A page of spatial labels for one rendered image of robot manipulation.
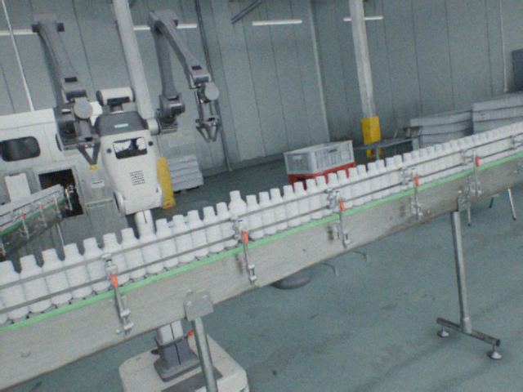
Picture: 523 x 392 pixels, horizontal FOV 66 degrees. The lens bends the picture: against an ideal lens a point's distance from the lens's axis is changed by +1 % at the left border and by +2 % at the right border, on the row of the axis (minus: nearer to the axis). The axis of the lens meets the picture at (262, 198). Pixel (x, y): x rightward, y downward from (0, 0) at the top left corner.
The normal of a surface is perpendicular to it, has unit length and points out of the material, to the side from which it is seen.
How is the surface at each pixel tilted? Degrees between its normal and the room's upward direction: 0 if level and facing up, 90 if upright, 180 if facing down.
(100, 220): 90
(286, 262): 90
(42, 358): 90
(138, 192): 90
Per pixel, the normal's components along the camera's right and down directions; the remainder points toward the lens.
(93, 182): 0.21, 0.14
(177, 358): 0.50, 0.07
